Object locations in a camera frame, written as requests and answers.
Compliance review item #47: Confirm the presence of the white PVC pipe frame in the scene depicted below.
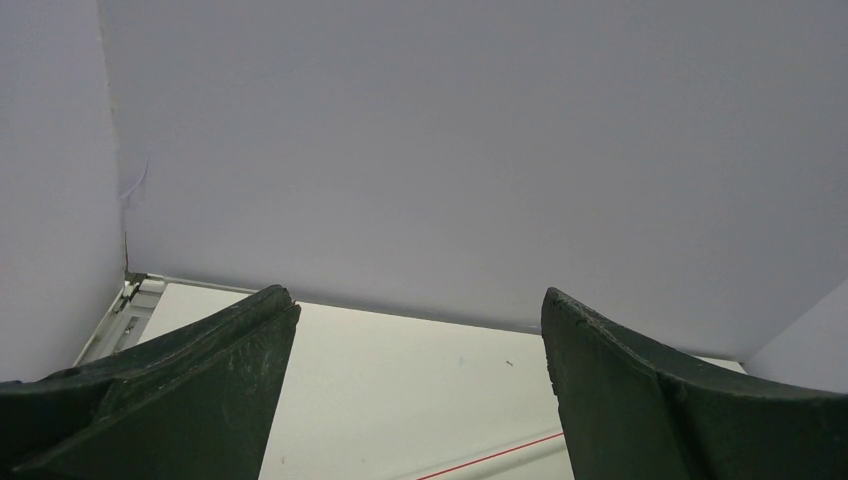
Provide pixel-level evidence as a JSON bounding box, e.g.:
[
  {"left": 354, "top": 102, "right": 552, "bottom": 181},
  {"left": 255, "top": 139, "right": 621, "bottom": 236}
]
[{"left": 396, "top": 429, "right": 566, "bottom": 479}]

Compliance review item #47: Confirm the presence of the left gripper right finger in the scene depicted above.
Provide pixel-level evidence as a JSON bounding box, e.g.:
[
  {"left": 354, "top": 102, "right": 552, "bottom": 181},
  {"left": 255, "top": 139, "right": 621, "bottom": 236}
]
[{"left": 541, "top": 288, "right": 847, "bottom": 479}]

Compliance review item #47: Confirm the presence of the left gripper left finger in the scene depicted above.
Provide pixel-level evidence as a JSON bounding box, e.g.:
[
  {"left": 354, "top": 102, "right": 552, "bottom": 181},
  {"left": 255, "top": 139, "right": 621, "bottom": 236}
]
[{"left": 1, "top": 285, "right": 301, "bottom": 479}]

